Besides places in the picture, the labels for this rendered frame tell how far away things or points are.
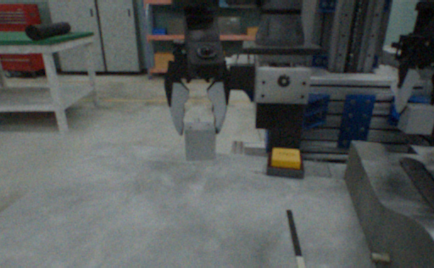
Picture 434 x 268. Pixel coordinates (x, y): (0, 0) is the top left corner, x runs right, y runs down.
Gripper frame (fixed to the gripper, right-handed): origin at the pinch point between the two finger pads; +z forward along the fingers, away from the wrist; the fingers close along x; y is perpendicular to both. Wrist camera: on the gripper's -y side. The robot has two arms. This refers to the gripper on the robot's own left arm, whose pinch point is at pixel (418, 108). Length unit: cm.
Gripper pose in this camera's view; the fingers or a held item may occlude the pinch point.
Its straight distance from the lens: 72.6
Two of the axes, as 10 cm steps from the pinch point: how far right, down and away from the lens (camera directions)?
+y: 1.1, -3.9, 9.1
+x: -9.9, -0.4, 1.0
